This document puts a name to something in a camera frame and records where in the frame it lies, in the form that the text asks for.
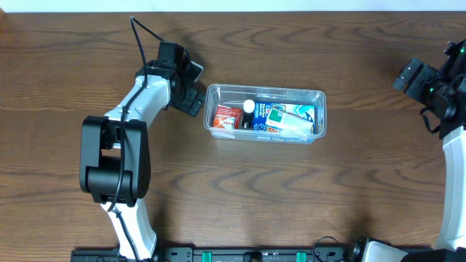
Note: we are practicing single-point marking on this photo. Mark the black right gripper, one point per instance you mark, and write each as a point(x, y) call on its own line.
point(415, 80)

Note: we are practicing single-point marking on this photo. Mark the blue Kool Fever box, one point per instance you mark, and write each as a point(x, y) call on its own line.
point(262, 110)

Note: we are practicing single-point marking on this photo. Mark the clear plastic container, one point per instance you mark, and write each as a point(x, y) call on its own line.
point(235, 95)

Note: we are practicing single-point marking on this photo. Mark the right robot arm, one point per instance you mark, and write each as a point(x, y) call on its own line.
point(450, 244)

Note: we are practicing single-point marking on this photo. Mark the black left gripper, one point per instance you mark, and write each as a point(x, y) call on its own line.
point(190, 102)

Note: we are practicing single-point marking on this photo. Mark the red ActiFast medicine box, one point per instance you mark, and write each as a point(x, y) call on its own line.
point(227, 117)

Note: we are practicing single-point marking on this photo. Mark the dark bottle white cap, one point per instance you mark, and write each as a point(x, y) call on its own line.
point(248, 114)

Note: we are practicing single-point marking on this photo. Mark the white green medicine box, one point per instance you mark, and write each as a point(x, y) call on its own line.
point(289, 123)

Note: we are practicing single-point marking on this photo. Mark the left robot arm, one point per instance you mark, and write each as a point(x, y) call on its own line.
point(115, 165)

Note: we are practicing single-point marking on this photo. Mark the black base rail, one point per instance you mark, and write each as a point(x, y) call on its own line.
point(321, 253)

